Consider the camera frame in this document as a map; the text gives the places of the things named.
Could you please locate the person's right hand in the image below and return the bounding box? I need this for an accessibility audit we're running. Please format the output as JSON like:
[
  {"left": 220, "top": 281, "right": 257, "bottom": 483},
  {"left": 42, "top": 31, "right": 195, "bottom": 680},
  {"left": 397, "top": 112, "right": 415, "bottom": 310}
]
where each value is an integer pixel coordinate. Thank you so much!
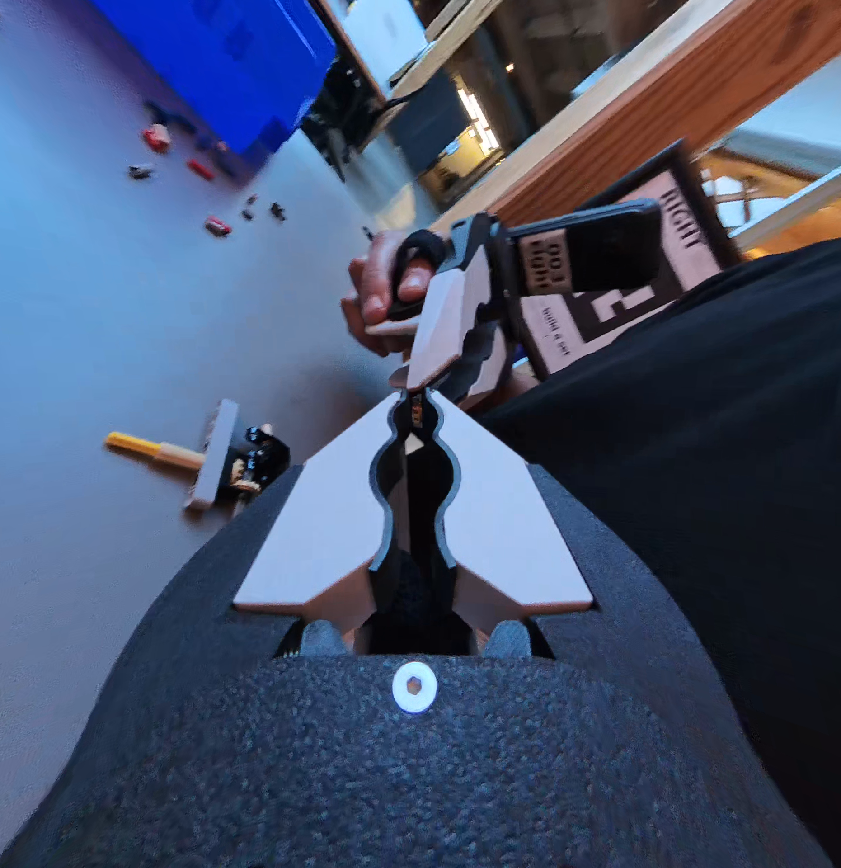
[{"left": 340, "top": 229, "right": 438, "bottom": 358}]

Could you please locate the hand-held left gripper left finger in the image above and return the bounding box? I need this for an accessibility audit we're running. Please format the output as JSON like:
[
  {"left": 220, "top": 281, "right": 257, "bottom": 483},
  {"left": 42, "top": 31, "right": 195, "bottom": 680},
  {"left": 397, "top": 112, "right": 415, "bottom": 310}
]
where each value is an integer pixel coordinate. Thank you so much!
[{"left": 232, "top": 390, "right": 411, "bottom": 640}]

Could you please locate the wooden beam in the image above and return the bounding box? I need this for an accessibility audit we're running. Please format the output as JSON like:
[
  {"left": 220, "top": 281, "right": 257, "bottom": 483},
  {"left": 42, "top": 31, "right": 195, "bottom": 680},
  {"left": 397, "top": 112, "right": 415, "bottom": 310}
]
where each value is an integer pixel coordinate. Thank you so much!
[{"left": 430, "top": 0, "right": 841, "bottom": 233}]

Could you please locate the red tan blue lego axle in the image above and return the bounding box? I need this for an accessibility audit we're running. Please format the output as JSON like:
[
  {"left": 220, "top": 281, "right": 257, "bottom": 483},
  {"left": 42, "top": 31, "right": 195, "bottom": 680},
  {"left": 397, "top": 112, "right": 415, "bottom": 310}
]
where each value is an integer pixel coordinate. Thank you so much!
[{"left": 141, "top": 99, "right": 198, "bottom": 154}]

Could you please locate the blue plastic bin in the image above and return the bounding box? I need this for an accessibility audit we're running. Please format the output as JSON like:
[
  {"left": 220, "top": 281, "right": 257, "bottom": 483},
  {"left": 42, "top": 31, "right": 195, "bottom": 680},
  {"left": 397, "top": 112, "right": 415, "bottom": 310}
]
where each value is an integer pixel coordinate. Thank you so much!
[{"left": 88, "top": 0, "right": 338, "bottom": 179}]

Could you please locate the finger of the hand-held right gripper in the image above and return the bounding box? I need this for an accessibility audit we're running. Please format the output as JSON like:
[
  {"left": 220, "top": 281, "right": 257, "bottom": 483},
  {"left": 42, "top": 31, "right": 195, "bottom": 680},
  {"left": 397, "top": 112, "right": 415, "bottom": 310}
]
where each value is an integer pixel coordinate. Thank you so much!
[
  {"left": 435, "top": 319, "right": 516, "bottom": 412},
  {"left": 391, "top": 266, "right": 494, "bottom": 393}
]

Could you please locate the person's black clothing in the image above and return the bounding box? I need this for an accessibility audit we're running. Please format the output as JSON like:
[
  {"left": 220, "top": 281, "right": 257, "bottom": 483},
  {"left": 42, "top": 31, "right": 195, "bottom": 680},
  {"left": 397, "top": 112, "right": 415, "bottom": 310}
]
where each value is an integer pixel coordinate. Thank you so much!
[{"left": 480, "top": 237, "right": 841, "bottom": 868}]

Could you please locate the white box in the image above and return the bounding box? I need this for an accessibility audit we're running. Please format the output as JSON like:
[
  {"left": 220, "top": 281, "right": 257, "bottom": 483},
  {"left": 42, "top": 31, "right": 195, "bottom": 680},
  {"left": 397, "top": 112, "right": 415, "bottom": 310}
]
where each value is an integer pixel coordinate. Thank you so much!
[{"left": 341, "top": 0, "right": 429, "bottom": 84}]

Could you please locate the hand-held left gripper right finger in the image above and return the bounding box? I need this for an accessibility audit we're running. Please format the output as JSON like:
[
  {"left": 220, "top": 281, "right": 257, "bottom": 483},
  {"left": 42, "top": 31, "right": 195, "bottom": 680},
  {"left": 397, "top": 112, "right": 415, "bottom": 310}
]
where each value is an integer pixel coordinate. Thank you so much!
[{"left": 419, "top": 390, "right": 592, "bottom": 638}]

